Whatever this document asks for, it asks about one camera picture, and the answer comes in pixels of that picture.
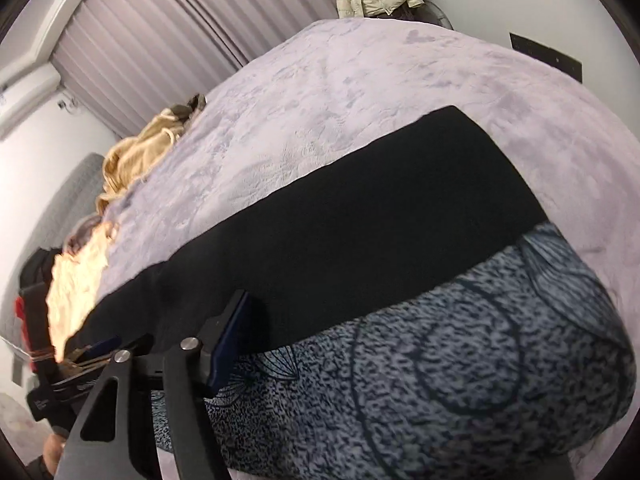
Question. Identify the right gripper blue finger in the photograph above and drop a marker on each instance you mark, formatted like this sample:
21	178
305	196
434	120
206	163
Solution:
113	436

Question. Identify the black pants with patterned lining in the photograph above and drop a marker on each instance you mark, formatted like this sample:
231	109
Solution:
412	313

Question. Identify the person left hand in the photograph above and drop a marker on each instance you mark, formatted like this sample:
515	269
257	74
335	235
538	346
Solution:
53	449

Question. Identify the red garment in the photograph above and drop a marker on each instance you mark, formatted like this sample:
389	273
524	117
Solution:
19	308

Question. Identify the peach orange cloth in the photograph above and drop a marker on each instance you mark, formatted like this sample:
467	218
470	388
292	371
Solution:
75	283

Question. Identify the black clothes pile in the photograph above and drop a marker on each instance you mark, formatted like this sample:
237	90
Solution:
38	267

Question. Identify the mauve grey garment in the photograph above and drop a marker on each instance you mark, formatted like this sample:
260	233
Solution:
81	234

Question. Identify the grey quilted headboard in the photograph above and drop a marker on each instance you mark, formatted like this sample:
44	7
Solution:
74	200

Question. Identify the tan striped garment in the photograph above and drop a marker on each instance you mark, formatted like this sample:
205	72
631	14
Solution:
132	158

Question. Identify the white air conditioner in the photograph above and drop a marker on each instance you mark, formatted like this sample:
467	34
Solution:
25	95

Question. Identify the lavender plush bed blanket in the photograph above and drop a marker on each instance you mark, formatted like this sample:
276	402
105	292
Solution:
340	85

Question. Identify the wall mounted monitor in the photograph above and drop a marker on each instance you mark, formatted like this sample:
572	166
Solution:
554	58

